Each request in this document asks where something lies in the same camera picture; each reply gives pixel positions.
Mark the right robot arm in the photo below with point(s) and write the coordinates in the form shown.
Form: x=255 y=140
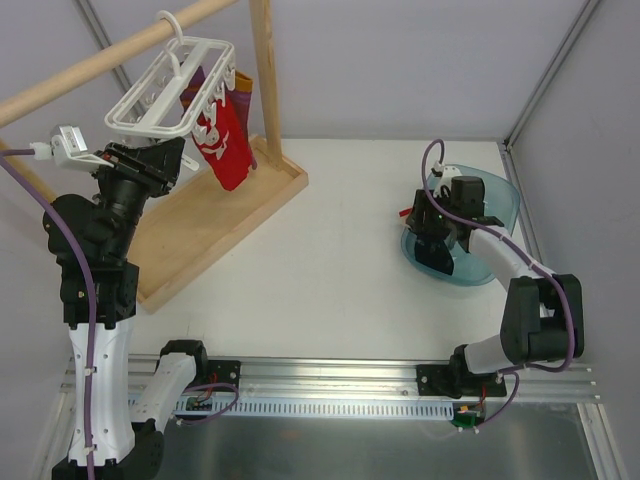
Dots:
x=542 y=324

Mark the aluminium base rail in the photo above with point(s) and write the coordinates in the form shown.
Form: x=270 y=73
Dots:
x=264 y=377

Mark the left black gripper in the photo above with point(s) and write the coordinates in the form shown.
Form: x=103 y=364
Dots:
x=142 y=166

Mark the wooden drying rack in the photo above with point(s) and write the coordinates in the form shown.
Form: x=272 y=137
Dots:
x=194 y=227

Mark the red sock front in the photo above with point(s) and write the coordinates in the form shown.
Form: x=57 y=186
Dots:
x=223 y=145

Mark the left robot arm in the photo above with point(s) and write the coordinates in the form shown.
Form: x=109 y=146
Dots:
x=90 y=240

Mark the white plastic clip hanger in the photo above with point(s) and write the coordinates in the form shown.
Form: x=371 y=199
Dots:
x=151 y=107

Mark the green connector board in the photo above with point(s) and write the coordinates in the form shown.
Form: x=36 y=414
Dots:
x=467 y=418

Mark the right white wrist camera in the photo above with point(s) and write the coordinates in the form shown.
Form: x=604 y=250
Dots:
x=444 y=174

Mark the white slotted cable duct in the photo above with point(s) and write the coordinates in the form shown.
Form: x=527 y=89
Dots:
x=350 y=409

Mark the teal plastic basin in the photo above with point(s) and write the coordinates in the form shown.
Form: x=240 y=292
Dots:
x=483 y=209

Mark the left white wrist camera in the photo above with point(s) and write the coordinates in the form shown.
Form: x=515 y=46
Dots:
x=68 y=150

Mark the purple striped sock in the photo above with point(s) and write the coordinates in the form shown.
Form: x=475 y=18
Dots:
x=192 y=89
x=241 y=100

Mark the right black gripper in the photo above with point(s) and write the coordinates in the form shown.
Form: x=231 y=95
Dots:
x=433 y=228

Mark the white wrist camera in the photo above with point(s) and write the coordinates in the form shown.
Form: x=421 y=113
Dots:
x=68 y=150
x=444 y=174

